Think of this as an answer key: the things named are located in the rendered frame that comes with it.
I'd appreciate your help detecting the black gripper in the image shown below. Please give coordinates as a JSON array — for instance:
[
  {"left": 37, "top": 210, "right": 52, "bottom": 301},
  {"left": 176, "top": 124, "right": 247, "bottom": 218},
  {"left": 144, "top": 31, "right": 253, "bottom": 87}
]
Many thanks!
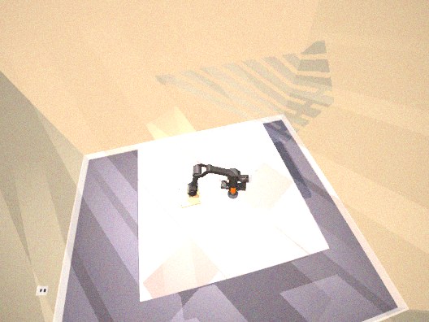
[{"left": 221, "top": 181, "right": 246, "bottom": 191}]

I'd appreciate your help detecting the black round pedestal with short shaft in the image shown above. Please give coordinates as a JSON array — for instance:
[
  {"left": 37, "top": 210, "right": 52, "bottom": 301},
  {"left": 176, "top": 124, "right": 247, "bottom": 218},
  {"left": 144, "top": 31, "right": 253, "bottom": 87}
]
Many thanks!
[{"left": 227, "top": 190, "right": 238, "bottom": 199}]

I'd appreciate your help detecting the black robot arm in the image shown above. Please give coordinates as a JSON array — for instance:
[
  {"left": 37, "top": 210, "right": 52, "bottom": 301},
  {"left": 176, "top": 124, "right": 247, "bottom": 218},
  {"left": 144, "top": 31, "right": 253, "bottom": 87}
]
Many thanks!
[{"left": 187, "top": 163, "right": 249, "bottom": 197}]

